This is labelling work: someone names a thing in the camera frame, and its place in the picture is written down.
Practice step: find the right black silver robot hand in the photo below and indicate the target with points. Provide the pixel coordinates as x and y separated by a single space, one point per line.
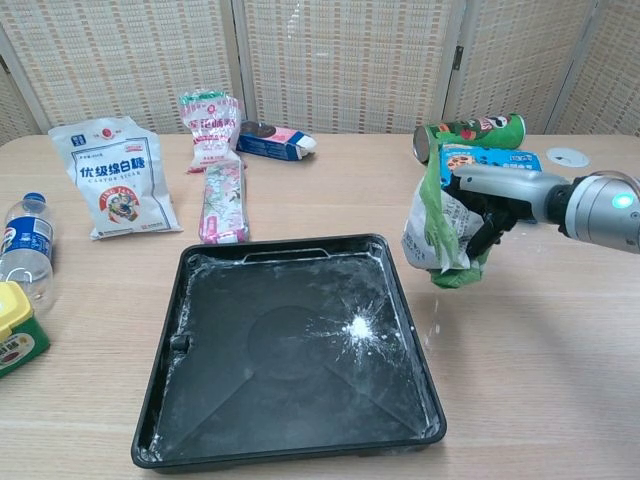
510 192

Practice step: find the green white snack bag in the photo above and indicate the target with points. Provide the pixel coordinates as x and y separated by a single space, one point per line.
425 240

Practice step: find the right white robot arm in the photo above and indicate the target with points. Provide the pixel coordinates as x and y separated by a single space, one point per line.
600 210

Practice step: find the black square tray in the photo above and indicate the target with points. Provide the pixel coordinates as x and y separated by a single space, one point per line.
280 380

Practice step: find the pink snack bag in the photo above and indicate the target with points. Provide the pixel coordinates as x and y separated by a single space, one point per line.
212 135

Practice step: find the blue cookie box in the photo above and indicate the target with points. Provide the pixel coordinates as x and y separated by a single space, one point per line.
500 159

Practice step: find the white table grommet cap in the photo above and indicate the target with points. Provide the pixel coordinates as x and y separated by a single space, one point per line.
567 157

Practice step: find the green Pringles can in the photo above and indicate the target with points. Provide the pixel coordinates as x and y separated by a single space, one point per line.
480 131

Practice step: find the white powder pile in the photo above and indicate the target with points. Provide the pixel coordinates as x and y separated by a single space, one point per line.
361 329

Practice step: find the bamboo folding screen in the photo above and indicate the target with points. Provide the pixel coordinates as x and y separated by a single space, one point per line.
345 60

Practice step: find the dark blue pink carton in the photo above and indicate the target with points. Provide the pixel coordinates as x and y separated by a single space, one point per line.
270 142

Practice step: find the pink floral box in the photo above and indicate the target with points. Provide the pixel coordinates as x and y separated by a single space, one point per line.
225 205

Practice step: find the white sugar bag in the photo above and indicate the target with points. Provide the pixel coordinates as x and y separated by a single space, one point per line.
120 180

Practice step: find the Pepsi plastic bottle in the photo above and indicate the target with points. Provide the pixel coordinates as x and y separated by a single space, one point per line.
27 250

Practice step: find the yellow lidded green container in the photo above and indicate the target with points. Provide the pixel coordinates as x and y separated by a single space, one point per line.
17 335

